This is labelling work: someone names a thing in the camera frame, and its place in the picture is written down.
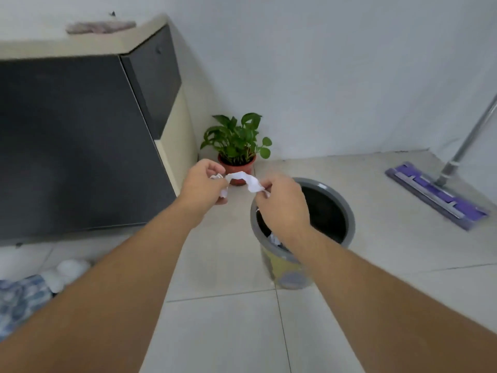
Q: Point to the white slipper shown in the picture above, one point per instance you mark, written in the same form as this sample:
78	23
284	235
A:
64	273

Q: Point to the person's right hand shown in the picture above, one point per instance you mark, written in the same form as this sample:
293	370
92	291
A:
281	209

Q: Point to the person's left fingers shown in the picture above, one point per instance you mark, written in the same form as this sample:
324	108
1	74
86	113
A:
215	174

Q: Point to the green potted plant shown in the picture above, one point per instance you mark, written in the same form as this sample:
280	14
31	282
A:
237	137

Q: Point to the person's left hand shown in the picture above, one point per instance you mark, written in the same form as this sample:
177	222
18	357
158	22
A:
200	186

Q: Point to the blue patterned cloth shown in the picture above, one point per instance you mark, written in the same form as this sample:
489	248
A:
19	302

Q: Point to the grey round trash bin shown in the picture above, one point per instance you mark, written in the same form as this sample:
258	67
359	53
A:
310	233

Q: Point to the person's right forearm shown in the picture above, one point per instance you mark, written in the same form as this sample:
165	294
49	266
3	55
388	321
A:
380	310

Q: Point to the person's right fingers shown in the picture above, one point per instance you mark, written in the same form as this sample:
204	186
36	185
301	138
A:
266	190

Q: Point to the terracotta plant pot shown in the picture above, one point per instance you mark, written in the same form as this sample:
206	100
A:
237	169

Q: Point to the white paper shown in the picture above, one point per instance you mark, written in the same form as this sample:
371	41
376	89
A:
244	180

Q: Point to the white paper scrap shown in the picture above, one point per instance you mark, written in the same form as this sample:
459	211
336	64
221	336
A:
275	240

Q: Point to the purple flat mop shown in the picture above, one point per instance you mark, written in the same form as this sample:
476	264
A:
446	178

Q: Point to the pink cloth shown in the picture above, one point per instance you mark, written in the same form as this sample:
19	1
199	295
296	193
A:
100	27

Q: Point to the person's left forearm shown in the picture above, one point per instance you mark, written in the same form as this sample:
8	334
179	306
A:
105	295

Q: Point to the dark cabinet with beige top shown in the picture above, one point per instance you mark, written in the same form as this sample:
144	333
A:
85	132

